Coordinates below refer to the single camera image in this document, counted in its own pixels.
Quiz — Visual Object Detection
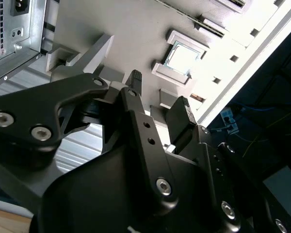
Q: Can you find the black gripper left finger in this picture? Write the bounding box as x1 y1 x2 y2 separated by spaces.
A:
0 69 179 217

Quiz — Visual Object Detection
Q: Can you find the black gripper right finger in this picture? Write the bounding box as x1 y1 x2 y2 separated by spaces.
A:
166 96 291 233

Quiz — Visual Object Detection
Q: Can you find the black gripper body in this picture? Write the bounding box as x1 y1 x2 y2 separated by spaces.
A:
31 96 257 233

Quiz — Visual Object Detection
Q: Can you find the silver CPU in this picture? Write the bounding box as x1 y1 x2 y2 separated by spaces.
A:
162 40 201 72

